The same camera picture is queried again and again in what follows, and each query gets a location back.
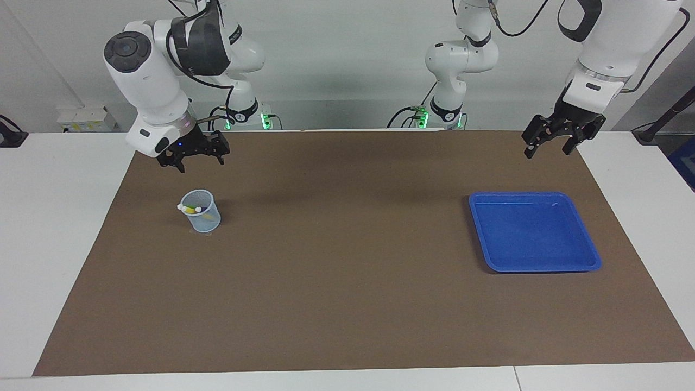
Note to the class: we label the blue plastic tray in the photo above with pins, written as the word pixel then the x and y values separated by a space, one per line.
pixel 532 233

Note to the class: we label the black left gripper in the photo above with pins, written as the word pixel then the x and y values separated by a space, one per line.
pixel 575 117

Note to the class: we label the white power strip box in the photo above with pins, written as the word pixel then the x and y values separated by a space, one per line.
pixel 87 118

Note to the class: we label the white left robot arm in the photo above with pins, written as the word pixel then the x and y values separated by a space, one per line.
pixel 608 38

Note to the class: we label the blue crate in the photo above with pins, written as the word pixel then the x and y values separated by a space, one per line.
pixel 685 163

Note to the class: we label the brown table mat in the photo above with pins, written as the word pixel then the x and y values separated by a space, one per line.
pixel 347 271

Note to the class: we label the black stand pole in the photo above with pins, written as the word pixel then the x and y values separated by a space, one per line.
pixel 668 114

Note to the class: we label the black table clamp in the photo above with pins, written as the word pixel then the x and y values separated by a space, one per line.
pixel 11 138

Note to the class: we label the translucent plastic cup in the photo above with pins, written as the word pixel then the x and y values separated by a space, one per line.
pixel 203 221

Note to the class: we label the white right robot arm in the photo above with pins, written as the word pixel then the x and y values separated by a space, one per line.
pixel 152 81

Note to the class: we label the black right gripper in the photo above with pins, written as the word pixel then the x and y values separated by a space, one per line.
pixel 193 144

